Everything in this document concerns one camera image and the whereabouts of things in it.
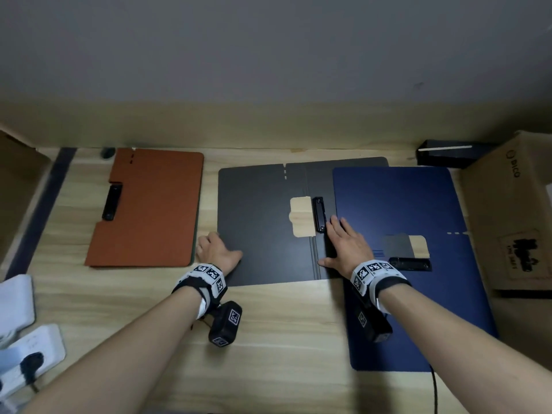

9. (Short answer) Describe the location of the person's left hand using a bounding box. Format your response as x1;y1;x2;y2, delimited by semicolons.
195;231;244;274

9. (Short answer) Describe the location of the person's right forearm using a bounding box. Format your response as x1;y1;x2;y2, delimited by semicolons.
377;283;552;414

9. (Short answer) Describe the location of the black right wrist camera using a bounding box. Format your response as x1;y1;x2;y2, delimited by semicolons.
354;297;394;344

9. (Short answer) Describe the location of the black folder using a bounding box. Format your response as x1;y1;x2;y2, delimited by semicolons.
217;157;390;288

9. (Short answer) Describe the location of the green folder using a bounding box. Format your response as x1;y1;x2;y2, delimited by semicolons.
189;210;201;268

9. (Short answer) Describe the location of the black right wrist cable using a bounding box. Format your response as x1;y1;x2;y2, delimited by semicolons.
429;365;440;414

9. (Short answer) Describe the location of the white power strip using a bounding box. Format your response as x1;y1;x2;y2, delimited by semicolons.
0;324;66;397

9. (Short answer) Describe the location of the large printed cardboard box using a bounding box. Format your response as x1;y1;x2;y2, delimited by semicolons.
0;124;52;268

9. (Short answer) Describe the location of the right wrist strap with markers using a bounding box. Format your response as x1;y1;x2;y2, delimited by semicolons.
350;259;413;315

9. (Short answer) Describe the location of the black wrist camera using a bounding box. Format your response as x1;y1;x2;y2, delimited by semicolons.
208;300;243;348
354;297;394;344

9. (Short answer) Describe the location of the white power bank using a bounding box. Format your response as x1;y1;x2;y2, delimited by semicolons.
0;274;36;337

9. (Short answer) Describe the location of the black box with white stripe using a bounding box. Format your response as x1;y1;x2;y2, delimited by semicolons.
416;139;501;170

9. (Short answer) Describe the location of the wrist strap with markers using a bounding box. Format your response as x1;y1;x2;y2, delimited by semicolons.
350;259;413;315
171;262;228;320

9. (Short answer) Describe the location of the left wrist strap with markers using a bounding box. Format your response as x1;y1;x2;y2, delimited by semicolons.
171;262;228;320

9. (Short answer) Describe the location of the orange folder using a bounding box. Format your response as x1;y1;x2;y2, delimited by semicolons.
84;147;205;268

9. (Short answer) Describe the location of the blue folder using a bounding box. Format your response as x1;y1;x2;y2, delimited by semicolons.
332;166;499;373

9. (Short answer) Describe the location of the person's right hand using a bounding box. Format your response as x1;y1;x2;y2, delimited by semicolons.
318;215;375;281

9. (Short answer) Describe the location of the black desk edge strip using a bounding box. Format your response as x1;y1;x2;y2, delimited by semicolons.
4;147;78;281

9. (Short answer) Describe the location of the person's left forearm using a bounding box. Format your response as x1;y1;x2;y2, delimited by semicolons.
21;286;206;414

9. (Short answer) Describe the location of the black power plug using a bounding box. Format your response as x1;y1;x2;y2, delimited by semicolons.
19;351;46;393

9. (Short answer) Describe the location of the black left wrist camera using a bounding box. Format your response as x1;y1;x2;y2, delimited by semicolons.
208;300;243;348

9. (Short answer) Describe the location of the small cardboard box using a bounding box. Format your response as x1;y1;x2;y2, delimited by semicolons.
459;130;552;298

